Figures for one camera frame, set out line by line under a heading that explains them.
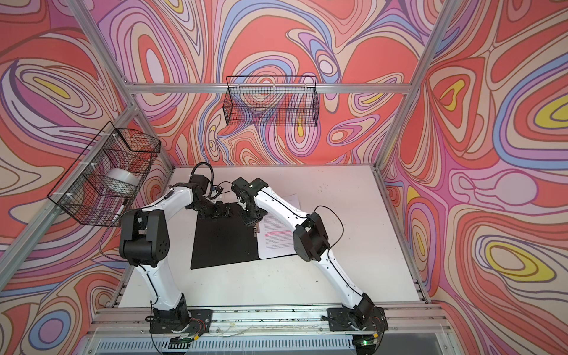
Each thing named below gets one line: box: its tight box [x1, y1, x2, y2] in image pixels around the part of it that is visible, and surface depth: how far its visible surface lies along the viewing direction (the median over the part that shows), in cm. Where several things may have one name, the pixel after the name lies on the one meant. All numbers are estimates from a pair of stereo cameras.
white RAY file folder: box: [190, 202, 261, 270], surface depth 90 cm
